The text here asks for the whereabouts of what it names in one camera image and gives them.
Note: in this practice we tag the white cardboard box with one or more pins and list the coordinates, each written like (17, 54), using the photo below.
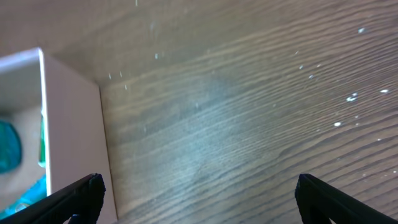
(34, 84)

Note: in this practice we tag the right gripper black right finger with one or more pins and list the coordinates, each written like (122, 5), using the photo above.
(320, 203)

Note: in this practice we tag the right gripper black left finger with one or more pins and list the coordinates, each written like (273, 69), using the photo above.
(80, 202)

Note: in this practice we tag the teal mouthwash bottle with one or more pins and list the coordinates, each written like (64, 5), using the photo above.
(11, 147)

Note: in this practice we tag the teal toothpaste tube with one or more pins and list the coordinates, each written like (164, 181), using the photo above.
(36, 193)

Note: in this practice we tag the green soap packet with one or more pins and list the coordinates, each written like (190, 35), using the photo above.
(41, 161)

